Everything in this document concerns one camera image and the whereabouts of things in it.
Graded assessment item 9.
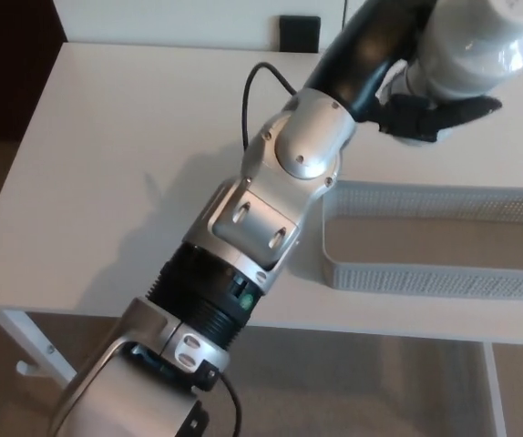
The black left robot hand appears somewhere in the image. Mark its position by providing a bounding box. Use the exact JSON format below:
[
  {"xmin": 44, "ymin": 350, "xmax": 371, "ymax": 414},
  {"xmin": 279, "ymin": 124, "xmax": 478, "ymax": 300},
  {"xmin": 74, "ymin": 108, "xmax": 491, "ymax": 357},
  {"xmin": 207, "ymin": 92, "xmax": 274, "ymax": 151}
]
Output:
[{"xmin": 304, "ymin": 0, "xmax": 503, "ymax": 145}]

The black square wall fixture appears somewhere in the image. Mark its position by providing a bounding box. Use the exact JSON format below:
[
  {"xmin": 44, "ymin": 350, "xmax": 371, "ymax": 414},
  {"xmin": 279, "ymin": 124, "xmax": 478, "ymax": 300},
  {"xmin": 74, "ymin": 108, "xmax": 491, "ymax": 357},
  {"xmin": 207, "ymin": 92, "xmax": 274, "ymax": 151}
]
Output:
[{"xmin": 279, "ymin": 15, "xmax": 322, "ymax": 53}]

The grey perforated rectangular container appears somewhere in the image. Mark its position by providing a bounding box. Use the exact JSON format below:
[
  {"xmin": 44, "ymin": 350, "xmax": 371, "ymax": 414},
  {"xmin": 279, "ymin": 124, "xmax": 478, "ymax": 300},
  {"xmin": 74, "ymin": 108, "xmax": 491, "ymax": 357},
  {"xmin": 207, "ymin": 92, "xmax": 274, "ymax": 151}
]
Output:
[{"xmin": 321, "ymin": 179, "xmax": 523, "ymax": 302}]

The dark brown cabinet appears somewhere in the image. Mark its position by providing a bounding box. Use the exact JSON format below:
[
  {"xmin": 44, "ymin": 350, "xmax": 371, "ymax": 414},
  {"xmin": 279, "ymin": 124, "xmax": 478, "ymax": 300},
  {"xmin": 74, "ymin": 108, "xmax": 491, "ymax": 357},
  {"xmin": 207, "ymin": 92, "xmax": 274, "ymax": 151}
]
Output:
[{"xmin": 0, "ymin": 0, "xmax": 69, "ymax": 143}]

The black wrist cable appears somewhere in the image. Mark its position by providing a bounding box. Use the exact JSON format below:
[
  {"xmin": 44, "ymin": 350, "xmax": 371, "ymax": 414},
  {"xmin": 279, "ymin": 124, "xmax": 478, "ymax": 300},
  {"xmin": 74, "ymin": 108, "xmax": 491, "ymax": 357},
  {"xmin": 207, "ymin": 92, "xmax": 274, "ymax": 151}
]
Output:
[{"xmin": 241, "ymin": 62, "xmax": 297, "ymax": 150}]

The black elbow cable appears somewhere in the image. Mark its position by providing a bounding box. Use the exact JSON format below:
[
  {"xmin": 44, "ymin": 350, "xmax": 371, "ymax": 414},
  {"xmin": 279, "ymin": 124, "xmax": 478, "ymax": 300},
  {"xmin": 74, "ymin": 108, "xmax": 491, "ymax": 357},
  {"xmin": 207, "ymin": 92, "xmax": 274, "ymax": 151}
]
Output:
[{"xmin": 200, "ymin": 363, "xmax": 243, "ymax": 437}]

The white plastic bottle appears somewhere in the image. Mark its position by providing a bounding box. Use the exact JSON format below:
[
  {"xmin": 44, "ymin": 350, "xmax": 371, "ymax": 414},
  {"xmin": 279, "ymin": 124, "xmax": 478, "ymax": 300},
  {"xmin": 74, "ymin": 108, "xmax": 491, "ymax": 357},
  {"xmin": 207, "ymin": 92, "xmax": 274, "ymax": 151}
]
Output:
[{"xmin": 377, "ymin": 0, "xmax": 523, "ymax": 146}]

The white desk leg frame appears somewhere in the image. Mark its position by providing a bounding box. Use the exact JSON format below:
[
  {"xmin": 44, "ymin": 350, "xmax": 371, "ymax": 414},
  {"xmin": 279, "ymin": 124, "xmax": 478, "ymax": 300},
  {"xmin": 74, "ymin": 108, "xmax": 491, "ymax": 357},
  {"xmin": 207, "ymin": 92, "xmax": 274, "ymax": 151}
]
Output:
[
  {"xmin": 0, "ymin": 309, "xmax": 81, "ymax": 389},
  {"xmin": 481, "ymin": 341, "xmax": 508, "ymax": 437}
]

